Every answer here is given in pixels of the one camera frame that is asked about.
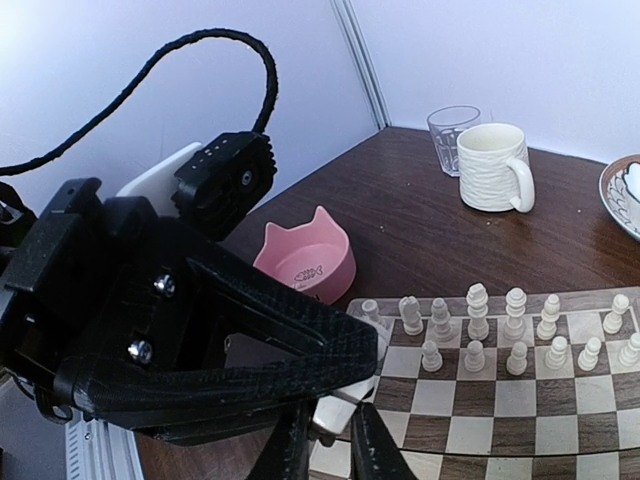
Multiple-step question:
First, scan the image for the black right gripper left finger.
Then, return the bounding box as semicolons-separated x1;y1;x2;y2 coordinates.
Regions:
252;400;315;480

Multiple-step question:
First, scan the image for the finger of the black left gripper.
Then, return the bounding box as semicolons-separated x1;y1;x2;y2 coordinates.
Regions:
185;244;378;360
54;344;377;445

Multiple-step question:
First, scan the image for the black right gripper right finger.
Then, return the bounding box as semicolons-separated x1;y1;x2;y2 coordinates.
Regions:
350;403;415;480

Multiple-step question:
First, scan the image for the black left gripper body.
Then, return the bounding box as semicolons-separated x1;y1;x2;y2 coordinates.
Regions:
0;177;211;446

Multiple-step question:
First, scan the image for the white rook chess piece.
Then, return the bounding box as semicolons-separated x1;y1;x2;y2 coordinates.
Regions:
361;299;387;328

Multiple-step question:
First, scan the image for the white knight chess piece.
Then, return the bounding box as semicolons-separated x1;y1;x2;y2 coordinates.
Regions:
398;296;424;336

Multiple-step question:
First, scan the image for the white bishop chess piece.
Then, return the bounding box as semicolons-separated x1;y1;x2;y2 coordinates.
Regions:
431;297;453;342

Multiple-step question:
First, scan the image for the white king chess piece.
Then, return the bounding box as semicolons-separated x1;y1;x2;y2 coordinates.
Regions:
466;283;489;341

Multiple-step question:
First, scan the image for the white pawn chess piece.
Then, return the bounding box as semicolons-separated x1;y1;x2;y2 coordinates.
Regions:
506;341;528;376

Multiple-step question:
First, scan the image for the white queen chess piece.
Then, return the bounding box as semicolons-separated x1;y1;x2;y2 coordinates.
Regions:
503;287;527;340

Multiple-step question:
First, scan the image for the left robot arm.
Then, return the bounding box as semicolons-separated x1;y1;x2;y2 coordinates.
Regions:
1;178;378;445

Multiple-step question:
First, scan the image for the wooden chess board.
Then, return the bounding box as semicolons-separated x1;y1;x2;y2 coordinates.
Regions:
307;285;640;480

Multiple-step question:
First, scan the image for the pink cat-ear bowl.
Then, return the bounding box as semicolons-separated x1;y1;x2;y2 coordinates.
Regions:
253;205;356;305

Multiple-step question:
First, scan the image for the cream ribbed mug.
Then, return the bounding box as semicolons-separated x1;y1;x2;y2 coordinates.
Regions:
457;123;535;213

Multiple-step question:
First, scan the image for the clear drinking glass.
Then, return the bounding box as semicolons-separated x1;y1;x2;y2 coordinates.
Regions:
426;105;481;177

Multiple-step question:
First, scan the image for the patterned ceramic plate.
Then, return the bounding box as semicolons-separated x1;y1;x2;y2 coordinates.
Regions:
598;154;639;241

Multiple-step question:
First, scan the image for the white scalloped bowl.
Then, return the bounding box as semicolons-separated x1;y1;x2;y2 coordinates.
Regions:
623;162;640;203

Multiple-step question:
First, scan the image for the aluminium front rail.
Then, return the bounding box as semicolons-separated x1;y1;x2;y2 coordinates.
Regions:
65;418;144;480

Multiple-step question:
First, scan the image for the left aluminium frame post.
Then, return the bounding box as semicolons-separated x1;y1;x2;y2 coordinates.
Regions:
330;0;392;130

